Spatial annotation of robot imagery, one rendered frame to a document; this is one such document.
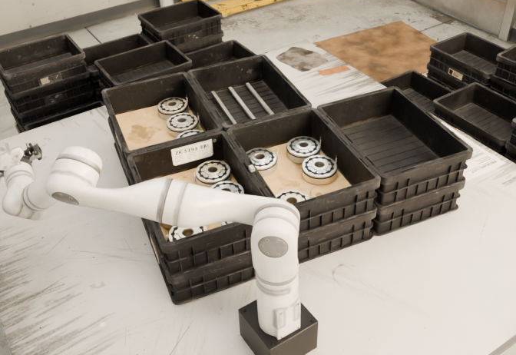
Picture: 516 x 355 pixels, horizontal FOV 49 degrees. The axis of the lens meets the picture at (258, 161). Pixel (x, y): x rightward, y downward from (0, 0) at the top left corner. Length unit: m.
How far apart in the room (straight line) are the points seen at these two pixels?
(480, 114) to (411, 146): 1.11
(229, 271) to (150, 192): 0.46
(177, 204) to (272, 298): 0.29
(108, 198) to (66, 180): 0.09
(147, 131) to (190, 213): 0.83
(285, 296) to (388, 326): 0.36
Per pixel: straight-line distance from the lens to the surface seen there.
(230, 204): 1.15
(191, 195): 1.13
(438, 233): 1.75
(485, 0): 4.63
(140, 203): 1.14
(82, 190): 1.16
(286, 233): 1.10
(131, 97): 2.03
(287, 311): 1.28
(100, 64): 2.97
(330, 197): 1.48
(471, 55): 3.45
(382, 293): 1.57
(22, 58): 3.30
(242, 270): 1.52
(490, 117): 2.92
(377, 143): 1.84
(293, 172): 1.70
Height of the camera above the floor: 1.90
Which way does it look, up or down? 38 degrees down
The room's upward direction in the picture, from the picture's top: 2 degrees counter-clockwise
